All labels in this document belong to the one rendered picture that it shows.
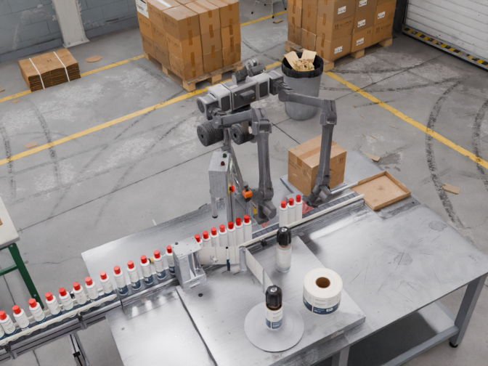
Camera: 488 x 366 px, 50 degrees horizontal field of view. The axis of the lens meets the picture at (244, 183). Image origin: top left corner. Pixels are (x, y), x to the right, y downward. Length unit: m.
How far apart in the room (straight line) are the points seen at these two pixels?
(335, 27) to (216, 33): 1.42
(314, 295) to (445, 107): 3.94
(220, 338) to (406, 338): 1.37
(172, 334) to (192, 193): 2.24
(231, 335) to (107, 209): 2.45
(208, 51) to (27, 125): 2.23
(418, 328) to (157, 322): 1.72
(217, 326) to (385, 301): 0.92
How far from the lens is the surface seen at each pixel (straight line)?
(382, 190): 3.66
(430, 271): 3.21
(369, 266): 3.16
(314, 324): 2.81
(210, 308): 2.88
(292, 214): 3.20
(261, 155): 2.88
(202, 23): 6.24
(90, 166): 5.48
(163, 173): 5.18
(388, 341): 3.62
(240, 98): 3.39
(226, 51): 6.54
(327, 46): 6.66
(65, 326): 3.02
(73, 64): 7.04
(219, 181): 2.80
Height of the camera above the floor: 3.18
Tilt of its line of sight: 40 degrees down
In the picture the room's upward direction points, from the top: 3 degrees counter-clockwise
